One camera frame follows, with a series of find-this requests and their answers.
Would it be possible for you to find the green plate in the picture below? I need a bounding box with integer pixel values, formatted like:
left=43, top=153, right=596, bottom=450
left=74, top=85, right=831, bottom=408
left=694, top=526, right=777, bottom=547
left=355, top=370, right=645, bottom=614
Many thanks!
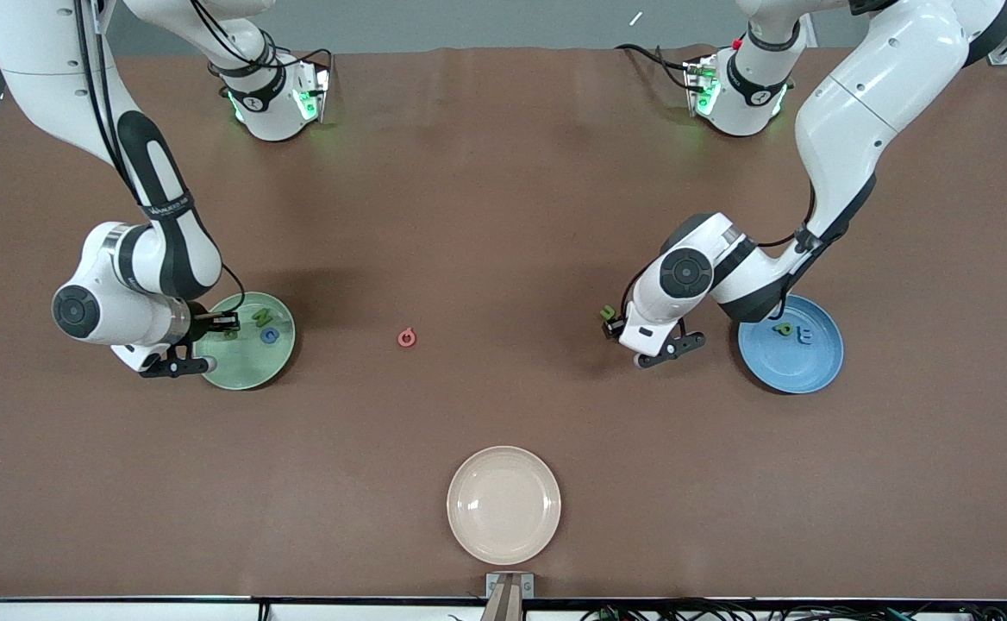
left=192, top=292, right=297, bottom=392

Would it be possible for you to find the brown table mat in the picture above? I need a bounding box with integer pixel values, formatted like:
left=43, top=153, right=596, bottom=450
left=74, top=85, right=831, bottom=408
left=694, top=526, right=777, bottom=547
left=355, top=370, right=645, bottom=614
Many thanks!
left=0, top=45, right=1007, bottom=602

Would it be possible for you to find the blue plate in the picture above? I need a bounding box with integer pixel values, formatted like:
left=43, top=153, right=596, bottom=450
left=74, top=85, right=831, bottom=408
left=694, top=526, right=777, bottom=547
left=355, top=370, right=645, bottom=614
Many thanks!
left=738, top=293, right=845, bottom=395

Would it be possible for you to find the beige plate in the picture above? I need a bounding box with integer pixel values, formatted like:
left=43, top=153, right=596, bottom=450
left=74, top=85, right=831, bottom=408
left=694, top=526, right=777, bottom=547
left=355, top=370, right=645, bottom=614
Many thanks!
left=447, top=445, right=562, bottom=567

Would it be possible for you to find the black arm base cable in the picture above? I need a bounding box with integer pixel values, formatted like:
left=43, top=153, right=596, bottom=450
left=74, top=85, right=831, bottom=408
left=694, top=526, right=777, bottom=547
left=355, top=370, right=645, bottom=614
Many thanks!
left=189, top=0, right=335, bottom=87
left=614, top=43, right=696, bottom=93

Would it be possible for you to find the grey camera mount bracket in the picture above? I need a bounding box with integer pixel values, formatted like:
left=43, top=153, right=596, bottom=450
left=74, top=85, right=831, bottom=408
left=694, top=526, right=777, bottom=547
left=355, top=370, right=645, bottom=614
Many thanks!
left=482, top=572, right=535, bottom=621

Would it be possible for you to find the white table frame rail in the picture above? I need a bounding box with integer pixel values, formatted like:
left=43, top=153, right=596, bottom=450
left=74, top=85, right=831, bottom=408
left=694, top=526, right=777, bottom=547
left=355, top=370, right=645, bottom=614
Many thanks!
left=0, top=598, right=1007, bottom=621

